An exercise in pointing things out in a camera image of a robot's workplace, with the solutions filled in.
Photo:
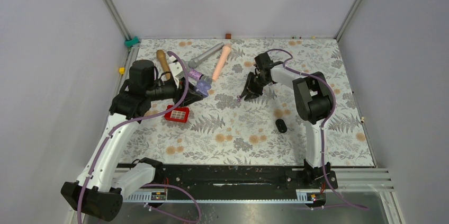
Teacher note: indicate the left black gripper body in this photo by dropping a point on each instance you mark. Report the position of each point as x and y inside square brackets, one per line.
[182, 103]

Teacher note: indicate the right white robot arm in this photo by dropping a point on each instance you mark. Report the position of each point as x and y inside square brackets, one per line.
[314, 102]

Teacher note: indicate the pink toy microphone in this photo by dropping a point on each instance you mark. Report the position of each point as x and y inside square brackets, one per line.
[226, 50]

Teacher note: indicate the floral patterned mat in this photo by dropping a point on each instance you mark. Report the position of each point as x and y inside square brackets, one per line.
[220, 130]

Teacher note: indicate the silver grey microphone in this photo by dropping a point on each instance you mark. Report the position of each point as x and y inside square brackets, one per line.
[196, 61]

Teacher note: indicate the lilac oval earbud case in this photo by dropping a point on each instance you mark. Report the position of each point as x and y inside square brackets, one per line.
[202, 87]

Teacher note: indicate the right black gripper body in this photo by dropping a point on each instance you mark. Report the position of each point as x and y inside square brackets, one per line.
[256, 83]

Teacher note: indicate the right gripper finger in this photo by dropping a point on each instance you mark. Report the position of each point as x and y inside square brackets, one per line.
[256, 93]
[246, 94]

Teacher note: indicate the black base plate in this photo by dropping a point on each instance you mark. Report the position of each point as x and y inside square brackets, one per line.
[232, 183]

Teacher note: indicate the red lego brick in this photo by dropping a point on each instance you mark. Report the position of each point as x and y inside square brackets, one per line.
[179, 114]

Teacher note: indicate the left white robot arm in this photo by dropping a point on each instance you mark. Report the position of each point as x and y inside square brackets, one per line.
[96, 192]

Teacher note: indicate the brown toy microphone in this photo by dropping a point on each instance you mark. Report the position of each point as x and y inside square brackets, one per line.
[161, 56]

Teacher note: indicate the black earbud charging case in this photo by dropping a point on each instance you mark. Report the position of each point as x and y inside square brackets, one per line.
[281, 126]

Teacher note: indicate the teal corner clip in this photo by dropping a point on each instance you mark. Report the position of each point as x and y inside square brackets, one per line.
[130, 43]

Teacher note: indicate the purple glitter microphone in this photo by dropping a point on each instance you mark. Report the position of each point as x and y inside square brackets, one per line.
[196, 75]

